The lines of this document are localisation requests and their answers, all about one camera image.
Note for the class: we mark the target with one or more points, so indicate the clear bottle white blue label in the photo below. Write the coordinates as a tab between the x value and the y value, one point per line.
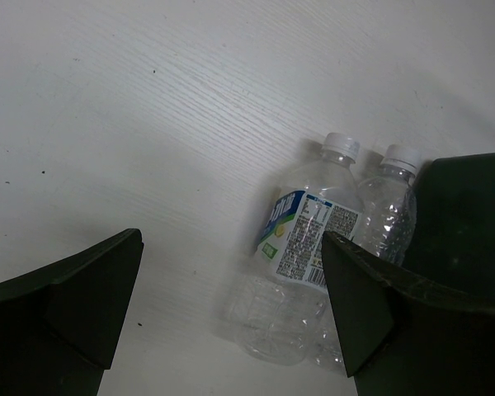
278	310

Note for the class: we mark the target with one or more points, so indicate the clear unlabelled plastic bottle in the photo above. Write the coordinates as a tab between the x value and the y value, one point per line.
389	206

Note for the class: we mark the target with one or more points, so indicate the dark green plastic bin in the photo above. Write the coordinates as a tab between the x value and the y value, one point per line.
454	240

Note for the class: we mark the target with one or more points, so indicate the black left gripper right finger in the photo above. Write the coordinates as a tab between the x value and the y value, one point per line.
402	334

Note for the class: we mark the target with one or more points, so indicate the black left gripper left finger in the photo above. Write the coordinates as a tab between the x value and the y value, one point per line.
60	324

